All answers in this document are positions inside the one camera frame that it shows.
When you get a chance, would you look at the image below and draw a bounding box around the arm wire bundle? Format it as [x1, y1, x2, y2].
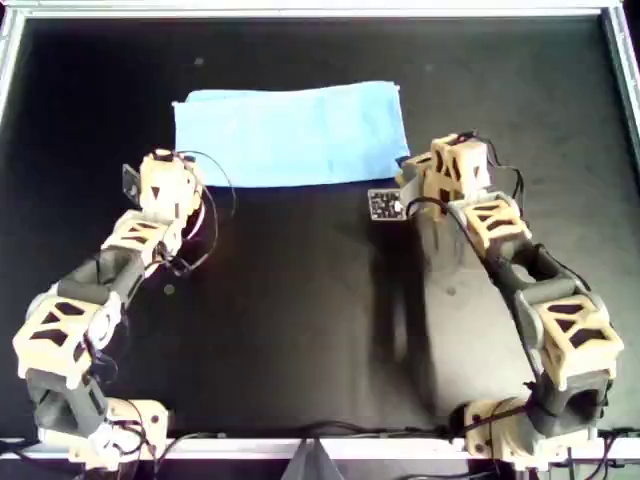
[144, 184, 221, 279]
[457, 129, 526, 226]

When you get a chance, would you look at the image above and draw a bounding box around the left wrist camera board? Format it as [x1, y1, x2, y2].
[119, 163, 144, 207]

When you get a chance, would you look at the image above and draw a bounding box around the right arm wire bundle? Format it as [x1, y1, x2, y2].
[457, 129, 526, 226]

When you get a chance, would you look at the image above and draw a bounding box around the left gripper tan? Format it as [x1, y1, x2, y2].
[138, 148, 202, 221]

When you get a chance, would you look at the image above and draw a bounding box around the black cable along frame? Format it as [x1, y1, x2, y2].
[164, 421, 451, 444]

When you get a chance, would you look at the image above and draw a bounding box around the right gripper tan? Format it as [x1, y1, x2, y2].
[408, 132, 495, 202]

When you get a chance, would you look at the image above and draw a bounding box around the left camera black cable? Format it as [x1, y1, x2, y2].
[172, 149, 239, 224]

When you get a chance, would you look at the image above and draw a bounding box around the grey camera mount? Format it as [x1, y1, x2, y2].
[283, 438, 345, 480]

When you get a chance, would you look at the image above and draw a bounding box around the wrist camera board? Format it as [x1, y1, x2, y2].
[367, 187, 407, 222]
[119, 163, 144, 207]

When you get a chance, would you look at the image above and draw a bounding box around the right grey camera bracket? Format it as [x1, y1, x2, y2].
[397, 167, 426, 207]

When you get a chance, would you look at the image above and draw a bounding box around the left arm wire bundle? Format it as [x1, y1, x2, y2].
[144, 184, 221, 279]

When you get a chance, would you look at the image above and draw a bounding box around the camera black cable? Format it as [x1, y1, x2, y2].
[403, 195, 459, 221]
[172, 149, 239, 224]

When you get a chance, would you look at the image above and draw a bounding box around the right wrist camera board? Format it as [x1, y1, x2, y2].
[367, 187, 407, 222]

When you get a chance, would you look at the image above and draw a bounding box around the right camera black cable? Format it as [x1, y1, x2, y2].
[403, 195, 459, 221]

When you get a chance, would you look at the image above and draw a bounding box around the light blue cloth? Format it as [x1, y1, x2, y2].
[171, 79, 412, 190]

